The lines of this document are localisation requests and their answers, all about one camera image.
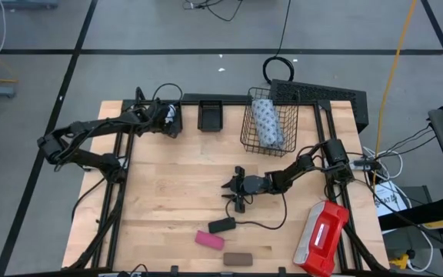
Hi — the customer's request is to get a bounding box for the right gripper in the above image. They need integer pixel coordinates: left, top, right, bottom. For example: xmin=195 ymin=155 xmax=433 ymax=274
xmin=221 ymin=165 xmax=271 ymax=214

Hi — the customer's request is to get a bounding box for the white blue-patterned bandage roll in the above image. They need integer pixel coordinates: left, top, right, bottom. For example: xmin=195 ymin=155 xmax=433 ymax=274
xmin=251 ymin=98 xmax=285 ymax=149

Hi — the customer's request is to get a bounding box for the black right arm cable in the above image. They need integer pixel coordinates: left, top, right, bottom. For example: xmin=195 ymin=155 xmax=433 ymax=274
xmin=225 ymin=192 xmax=288 ymax=231

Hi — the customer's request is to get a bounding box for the black bandage roll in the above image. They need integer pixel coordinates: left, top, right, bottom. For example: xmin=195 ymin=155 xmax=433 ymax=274
xmin=207 ymin=216 xmax=237 ymax=235

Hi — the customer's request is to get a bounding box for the black aluminium table frame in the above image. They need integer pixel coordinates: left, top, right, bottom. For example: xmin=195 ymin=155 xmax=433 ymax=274
xmin=67 ymin=93 xmax=390 ymax=277

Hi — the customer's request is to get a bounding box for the pink bandage roll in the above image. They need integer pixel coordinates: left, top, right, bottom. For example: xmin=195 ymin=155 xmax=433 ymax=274
xmin=194 ymin=229 xmax=225 ymax=252

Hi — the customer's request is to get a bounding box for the large black perforated crate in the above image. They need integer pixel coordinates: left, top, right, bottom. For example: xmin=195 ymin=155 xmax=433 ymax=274
xmin=269 ymin=78 xmax=370 ymax=134

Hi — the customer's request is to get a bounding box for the black wire basket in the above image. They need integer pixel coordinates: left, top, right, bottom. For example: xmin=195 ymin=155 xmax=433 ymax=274
xmin=239 ymin=87 xmax=300 ymax=159

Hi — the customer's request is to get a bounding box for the brown bandage roll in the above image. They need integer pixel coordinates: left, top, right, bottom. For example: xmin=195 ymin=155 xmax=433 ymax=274
xmin=222 ymin=252 xmax=254 ymax=267

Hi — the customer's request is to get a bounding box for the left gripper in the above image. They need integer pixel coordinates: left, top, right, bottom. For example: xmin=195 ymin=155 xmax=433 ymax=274
xmin=144 ymin=100 xmax=182 ymax=139

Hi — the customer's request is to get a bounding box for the black metal beam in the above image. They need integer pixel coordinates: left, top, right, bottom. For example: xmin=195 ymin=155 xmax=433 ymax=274
xmin=378 ymin=194 xmax=443 ymax=232

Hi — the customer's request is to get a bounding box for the red first aid case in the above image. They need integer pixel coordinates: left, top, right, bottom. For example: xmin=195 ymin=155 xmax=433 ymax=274
xmin=292 ymin=200 xmax=350 ymax=277

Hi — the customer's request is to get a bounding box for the black coiled cable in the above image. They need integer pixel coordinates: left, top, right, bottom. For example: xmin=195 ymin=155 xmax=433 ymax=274
xmin=261 ymin=0 xmax=295 ymax=86

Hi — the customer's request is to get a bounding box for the yellow power plug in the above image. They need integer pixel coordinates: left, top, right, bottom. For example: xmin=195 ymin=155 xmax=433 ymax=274
xmin=388 ymin=252 xmax=411 ymax=271

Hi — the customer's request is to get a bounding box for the small black plastic bin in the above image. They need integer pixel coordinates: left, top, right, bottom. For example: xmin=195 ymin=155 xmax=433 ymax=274
xmin=156 ymin=102 xmax=185 ymax=139
xmin=197 ymin=99 xmax=224 ymax=133

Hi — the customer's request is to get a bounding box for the yellow hanging cable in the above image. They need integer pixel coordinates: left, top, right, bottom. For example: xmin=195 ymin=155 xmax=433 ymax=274
xmin=371 ymin=0 xmax=418 ymax=188

